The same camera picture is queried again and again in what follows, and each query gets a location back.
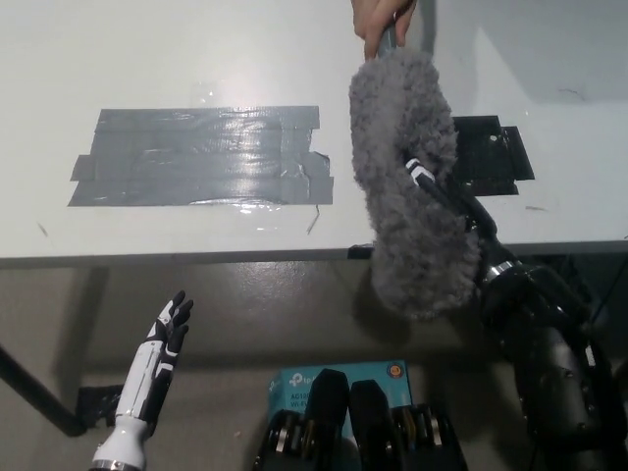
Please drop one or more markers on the person bare hand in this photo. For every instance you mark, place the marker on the person bare hand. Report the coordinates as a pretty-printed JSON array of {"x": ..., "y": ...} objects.
[{"x": 378, "y": 19}]

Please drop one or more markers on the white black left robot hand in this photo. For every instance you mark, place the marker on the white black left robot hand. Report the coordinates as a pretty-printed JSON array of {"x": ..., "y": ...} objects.
[{"x": 149, "y": 373}]

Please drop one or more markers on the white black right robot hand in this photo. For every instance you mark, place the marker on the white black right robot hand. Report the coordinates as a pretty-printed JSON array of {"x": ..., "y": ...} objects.
[{"x": 478, "y": 218}]

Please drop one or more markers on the black robot torso blocks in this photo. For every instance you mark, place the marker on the black robot torso blocks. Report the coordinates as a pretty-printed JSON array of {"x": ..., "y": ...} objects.
[{"x": 363, "y": 427}]

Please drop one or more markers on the black tape patch on table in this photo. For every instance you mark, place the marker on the black tape patch on table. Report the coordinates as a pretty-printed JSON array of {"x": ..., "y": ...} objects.
[{"x": 490, "y": 157}]

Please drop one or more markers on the black table leg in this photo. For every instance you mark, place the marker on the black table leg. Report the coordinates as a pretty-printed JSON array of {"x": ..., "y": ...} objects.
[{"x": 36, "y": 387}]

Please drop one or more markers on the small black tape strip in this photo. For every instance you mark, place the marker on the small black tape strip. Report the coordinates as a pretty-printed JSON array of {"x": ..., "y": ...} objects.
[{"x": 360, "y": 251}]

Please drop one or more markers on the teal router box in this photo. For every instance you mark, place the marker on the teal router box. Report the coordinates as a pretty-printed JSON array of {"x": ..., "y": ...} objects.
[{"x": 294, "y": 382}]

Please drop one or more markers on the grey duct tape patch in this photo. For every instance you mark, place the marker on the grey duct tape patch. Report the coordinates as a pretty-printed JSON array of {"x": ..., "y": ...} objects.
[{"x": 206, "y": 157}]

